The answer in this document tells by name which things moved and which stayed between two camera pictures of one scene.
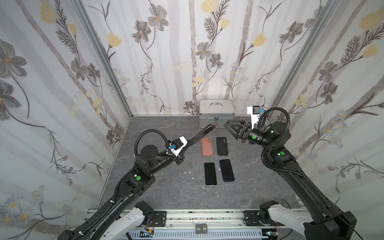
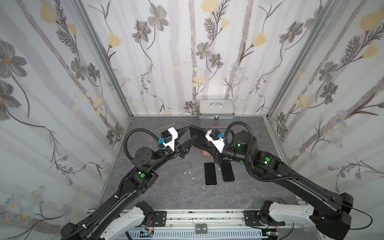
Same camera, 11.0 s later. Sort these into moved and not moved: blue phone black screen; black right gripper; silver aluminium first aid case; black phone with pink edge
Moved: black right gripper
Not moved: silver aluminium first aid case; blue phone black screen; black phone with pink edge
